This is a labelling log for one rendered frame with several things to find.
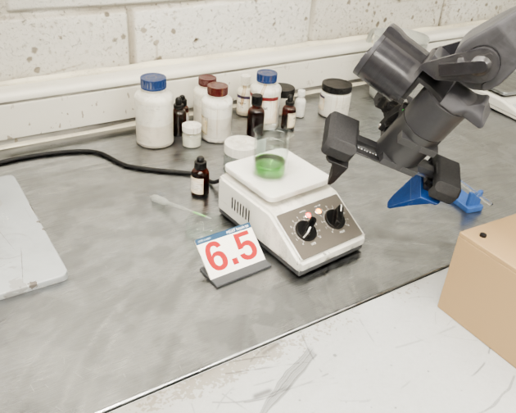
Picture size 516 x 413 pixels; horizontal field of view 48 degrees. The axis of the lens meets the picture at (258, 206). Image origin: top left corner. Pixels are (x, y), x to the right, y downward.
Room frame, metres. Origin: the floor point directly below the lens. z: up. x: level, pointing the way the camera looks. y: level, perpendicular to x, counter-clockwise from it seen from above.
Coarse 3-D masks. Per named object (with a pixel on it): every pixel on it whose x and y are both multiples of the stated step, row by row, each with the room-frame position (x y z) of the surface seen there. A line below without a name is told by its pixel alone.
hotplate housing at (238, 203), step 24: (240, 192) 0.73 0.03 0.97; (312, 192) 0.74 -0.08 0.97; (336, 192) 0.75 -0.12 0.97; (240, 216) 0.73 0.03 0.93; (264, 216) 0.68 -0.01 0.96; (264, 240) 0.68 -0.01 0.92; (288, 240) 0.65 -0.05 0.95; (360, 240) 0.69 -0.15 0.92; (288, 264) 0.64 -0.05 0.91; (312, 264) 0.63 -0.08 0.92
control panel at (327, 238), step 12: (312, 204) 0.72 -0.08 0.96; (324, 204) 0.72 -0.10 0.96; (336, 204) 0.73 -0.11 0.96; (288, 216) 0.68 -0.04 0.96; (300, 216) 0.69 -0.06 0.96; (312, 216) 0.70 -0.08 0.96; (324, 216) 0.70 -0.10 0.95; (348, 216) 0.72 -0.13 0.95; (288, 228) 0.66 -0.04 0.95; (324, 228) 0.69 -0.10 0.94; (348, 228) 0.70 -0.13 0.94; (300, 240) 0.65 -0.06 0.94; (312, 240) 0.66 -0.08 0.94; (324, 240) 0.67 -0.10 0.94; (336, 240) 0.67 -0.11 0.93; (348, 240) 0.68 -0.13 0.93; (300, 252) 0.64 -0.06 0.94; (312, 252) 0.64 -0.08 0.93
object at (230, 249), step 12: (216, 240) 0.65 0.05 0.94; (228, 240) 0.66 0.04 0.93; (240, 240) 0.66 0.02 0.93; (252, 240) 0.67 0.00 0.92; (204, 252) 0.63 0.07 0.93; (216, 252) 0.64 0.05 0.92; (228, 252) 0.64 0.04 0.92; (240, 252) 0.65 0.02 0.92; (252, 252) 0.66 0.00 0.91; (216, 264) 0.62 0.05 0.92; (228, 264) 0.63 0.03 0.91
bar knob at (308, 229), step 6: (300, 222) 0.68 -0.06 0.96; (306, 222) 0.68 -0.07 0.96; (312, 222) 0.67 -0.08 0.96; (300, 228) 0.67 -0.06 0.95; (306, 228) 0.66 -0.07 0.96; (312, 228) 0.66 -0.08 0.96; (300, 234) 0.66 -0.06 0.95; (306, 234) 0.65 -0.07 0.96; (312, 234) 0.66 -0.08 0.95; (306, 240) 0.65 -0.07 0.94
